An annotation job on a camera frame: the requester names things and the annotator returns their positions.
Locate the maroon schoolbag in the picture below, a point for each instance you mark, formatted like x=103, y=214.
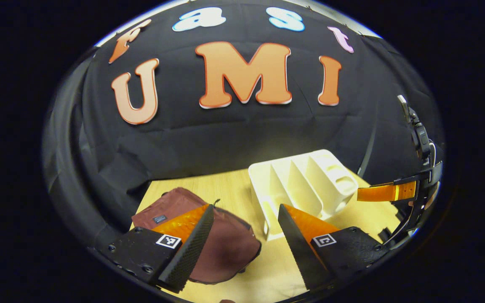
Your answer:
x=230, y=248

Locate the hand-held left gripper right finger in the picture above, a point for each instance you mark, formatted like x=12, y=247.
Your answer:
x=299, y=248

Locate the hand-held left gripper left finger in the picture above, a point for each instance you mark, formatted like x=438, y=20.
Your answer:
x=192, y=248

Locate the white bookshelf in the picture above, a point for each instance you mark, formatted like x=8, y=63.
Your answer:
x=310, y=181

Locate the backdrop stand pole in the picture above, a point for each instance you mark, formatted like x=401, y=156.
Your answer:
x=369, y=147

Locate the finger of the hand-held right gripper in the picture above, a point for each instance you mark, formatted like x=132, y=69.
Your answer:
x=383, y=192

